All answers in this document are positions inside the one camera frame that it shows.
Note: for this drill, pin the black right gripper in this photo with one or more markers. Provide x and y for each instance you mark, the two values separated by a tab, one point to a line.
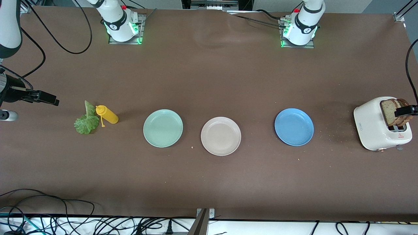
13	92

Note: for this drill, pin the brown bread slice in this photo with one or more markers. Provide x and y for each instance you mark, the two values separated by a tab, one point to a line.
405	121
388	112

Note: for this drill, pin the green lettuce leaf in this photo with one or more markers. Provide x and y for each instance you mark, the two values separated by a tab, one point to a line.
85	125

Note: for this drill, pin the yellow squeeze bottle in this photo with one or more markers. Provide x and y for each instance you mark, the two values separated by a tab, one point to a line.
111	117

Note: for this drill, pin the blue plate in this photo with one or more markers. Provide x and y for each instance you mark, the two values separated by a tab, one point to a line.
294	127

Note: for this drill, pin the mint green plate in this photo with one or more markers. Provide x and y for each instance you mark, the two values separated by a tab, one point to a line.
163	128

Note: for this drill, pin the beige plate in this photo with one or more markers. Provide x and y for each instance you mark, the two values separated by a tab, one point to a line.
220	136

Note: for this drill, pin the white toaster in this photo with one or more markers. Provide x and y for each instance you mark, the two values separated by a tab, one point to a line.
369	124

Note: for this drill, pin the aluminium profile strut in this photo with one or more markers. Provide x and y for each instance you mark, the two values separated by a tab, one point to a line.
406	7

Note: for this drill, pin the black power plug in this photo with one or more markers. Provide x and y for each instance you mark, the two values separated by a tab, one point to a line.
168	227

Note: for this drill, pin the metal corner bracket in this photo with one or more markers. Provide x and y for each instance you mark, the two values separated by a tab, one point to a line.
399	17

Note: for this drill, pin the aluminium profile bracket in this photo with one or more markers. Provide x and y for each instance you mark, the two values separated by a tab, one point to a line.
200	223

